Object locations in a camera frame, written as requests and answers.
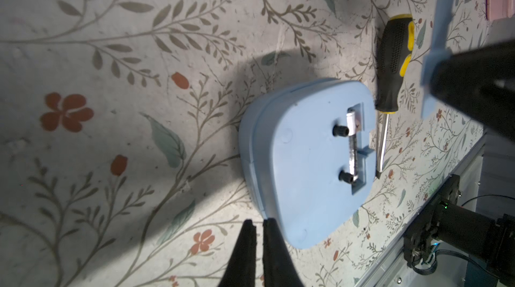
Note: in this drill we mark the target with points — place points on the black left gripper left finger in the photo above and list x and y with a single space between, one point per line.
241 267

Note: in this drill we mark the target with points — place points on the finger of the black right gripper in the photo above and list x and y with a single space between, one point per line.
470 83

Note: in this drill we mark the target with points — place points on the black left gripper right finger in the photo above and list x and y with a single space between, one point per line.
279 269

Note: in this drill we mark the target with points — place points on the light blue battery cover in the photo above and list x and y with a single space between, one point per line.
437 53

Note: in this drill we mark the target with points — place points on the black yellow screwdriver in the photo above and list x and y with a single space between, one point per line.
393 58

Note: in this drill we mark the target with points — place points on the light blue alarm clock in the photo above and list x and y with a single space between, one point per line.
295 155

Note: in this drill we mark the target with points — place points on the white AA battery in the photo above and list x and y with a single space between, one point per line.
353 128

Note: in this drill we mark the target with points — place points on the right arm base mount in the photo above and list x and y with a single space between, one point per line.
419 234

